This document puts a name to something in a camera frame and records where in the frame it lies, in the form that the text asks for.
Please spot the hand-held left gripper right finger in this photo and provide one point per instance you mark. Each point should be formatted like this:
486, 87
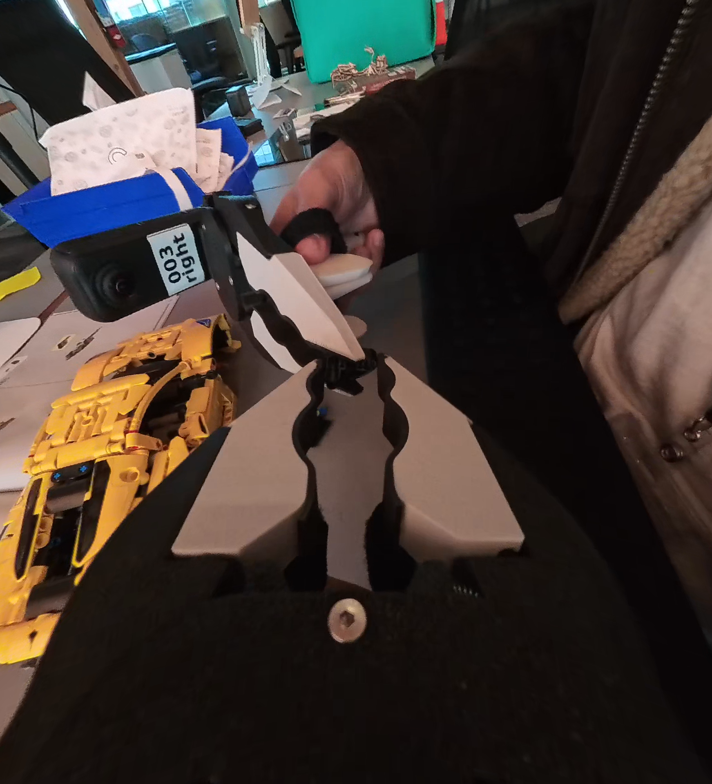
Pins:
454, 490

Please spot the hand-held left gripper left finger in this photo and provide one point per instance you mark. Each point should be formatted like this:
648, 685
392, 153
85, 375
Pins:
251, 490

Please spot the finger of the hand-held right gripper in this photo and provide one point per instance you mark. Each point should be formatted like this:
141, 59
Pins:
307, 300
282, 349

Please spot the black brick connector piece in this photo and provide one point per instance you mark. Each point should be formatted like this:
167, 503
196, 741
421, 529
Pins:
346, 370

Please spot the person's right forearm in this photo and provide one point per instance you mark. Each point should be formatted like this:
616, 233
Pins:
454, 122

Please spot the grey desk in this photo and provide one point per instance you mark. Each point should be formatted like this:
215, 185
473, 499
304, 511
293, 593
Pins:
392, 294

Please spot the person's right hand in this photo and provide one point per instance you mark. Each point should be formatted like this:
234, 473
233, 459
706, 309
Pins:
331, 184

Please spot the white tape strip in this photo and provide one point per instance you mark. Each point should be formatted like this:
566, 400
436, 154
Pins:
178, 187

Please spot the printed paper sheets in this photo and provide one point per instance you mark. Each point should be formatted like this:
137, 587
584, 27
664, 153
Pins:
212, 156

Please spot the blue storage bin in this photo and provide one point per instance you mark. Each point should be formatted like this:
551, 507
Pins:
98, 205

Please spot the small black cube device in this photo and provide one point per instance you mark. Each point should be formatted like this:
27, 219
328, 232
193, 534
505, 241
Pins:
238, 101

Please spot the patterned white paper bag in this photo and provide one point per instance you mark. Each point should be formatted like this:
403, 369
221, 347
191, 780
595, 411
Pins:
117, 141

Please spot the yellow brick toy car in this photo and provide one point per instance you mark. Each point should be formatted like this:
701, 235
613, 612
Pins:
104, 429

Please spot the yellow tape piece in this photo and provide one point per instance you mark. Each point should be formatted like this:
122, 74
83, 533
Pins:
16, 285

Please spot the black tripod pole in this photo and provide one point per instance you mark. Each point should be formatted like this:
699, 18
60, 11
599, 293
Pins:
0, 141

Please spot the person's torso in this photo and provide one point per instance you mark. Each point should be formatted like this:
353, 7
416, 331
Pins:
668, 367

